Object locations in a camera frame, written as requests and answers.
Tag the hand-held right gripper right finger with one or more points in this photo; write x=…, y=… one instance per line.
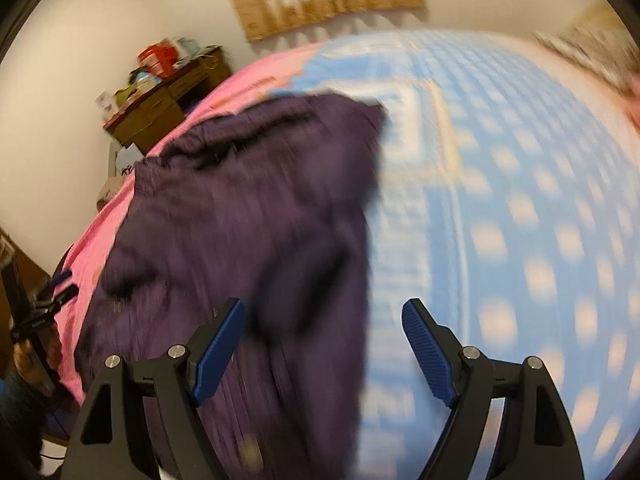
x=427, y=350

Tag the patterned grey pillow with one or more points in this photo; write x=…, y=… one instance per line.
x=590, y=55

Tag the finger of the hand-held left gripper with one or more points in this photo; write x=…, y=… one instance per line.
x=61, y=278
x=65, y=295

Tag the green cloth bundle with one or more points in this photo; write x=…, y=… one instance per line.
x=130, y=94

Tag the white picture box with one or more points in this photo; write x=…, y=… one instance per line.
x=104, y=102

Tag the wide yellow patterned curtain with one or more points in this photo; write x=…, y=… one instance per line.
x=325, y=0

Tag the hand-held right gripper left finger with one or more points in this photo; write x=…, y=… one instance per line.
x=220, y=345

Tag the pink bed cover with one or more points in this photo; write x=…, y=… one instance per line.
x=250, y=80

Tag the blue dotted printed bed sheet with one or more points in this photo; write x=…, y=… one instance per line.
x=500, y=185

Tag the dark purple quilted jacket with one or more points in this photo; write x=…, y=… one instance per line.
x=250, y=210

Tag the brown wooden desk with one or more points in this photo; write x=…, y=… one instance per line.
x=150, y=115

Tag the folded pink blanket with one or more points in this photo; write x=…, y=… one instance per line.
x=634, y=110

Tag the pile of beige clothes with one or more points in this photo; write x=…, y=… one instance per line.
x=110, y=192

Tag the white paper bag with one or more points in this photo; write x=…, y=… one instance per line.
x=122, y=157

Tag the red bag on desk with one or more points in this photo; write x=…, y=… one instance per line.
x=156, y=60

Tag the person's left hand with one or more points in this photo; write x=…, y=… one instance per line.
x=27, y=360

